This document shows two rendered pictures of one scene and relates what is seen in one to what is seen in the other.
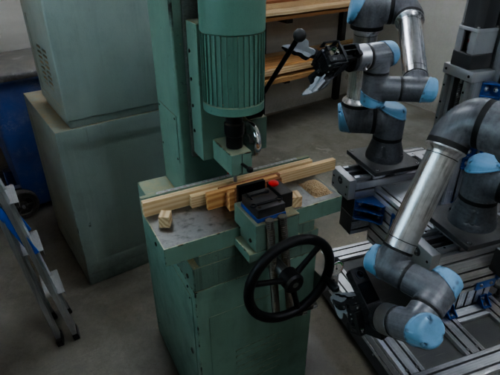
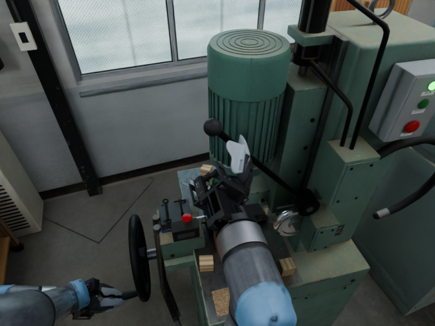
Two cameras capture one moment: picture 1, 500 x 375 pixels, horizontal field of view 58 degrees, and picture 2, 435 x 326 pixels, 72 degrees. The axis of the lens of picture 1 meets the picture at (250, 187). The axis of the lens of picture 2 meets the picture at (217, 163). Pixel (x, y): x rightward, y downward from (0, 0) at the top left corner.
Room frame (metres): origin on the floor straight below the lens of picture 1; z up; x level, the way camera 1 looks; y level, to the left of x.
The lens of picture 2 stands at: (1.33, -0.57, 1.73)
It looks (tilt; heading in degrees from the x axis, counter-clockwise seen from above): 42 degrees down; 104
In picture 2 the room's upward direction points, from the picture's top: straight up
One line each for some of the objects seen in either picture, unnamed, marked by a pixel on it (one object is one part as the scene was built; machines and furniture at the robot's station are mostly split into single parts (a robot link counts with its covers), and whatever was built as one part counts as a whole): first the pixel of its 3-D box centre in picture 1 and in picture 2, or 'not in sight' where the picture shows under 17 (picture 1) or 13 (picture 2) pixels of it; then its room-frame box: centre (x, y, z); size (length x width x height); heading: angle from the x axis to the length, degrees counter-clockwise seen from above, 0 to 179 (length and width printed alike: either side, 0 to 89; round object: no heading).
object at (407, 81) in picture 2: not in sight; (408, 101); (1.59, 0.07, 1.40); 0.10 x 0.06 x 0.16; 28
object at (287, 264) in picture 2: not in sight; (286, 266); (1.43, -0.04, 0.82); 0.04 x 0.04 x 0.05; 27
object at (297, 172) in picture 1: (267, 181); not in sight; (1.30, -0.06, 0.92); 0.54 x 0.02 x 0.04; 118
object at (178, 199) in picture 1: (233, 185); not in sight; (1.26, 0.05, 0.93); 0.60 x 0.02 x 0.05; 118
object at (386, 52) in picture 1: (378, 56); (257, 292); (1.34, -0.38, 1.32); 0.11 x 0.08 x 0.09; 118
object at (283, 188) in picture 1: (268, 199); (178, 218); (1.07, -0.05, 0.99); 0.13 x 0.11 x 0.06; 118
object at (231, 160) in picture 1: (232, 157); (245, 195); (1.26, 0.05, 1.03); 0.14 x 0.07 x 0.09; 28
